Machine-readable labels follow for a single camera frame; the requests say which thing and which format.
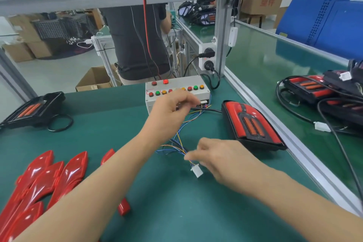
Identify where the person's right hand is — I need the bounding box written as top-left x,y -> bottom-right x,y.
184,138 -> 274,195

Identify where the person's left hand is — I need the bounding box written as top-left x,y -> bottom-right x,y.
138,88 -> 202,148

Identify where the coloured wire harness with connector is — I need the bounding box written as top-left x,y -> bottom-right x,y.
156,103 -> 212,157

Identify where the pile of black lamp housings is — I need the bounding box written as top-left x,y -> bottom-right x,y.
0,92 -> 74,133

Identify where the person's left forearm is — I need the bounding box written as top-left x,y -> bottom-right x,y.
14,131 -> 157,242

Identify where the person's right forearm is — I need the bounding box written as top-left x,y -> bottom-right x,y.
255,168 -> 363,242

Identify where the beige test button box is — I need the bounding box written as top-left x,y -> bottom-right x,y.
145,74 -> 212,115

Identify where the white power strip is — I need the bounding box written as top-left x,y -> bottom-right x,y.
199,40 -> 218,75

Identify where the low open cardboard carton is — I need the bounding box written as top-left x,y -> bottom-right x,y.
75,67 -> 120,92

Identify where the white metal stand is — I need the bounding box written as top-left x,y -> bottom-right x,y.
92,34 -> 119,87

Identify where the black mesh basket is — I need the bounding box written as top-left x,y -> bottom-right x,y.
33,15 -> 94,40

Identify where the pile of red lens covers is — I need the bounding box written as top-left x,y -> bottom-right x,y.
0,148 -> 132,242

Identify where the large cardboard box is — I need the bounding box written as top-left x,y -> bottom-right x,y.
8,15 -> 57,59

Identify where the small cardboard box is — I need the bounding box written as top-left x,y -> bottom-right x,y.
3,42 -> 35,63

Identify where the blue plastic crate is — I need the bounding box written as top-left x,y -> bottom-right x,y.
276,0 -> 363,61

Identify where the red power cable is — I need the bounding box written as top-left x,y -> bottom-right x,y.
142,0 -> 162,78

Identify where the white switch box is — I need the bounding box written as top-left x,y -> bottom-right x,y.
228,26 -> 238,48

